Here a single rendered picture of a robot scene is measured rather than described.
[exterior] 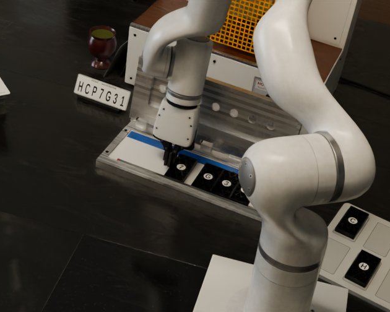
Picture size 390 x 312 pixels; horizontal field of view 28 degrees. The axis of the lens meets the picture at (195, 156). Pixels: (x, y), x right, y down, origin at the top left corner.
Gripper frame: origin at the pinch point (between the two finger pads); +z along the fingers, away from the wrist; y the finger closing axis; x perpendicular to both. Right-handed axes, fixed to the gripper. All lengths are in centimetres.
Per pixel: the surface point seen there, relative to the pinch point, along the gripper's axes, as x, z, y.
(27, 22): 44, -4, -68
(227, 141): 10.0, -4.6, 10.9
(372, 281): -11, 6, 55
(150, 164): -1.6, 3.0, -4.0
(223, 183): -0.4, 1.6, 14.7
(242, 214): -7.0, 4.0, 22.4
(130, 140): 4.4, 1.7, -12.5
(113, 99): 16.8, -1.7, -24.1
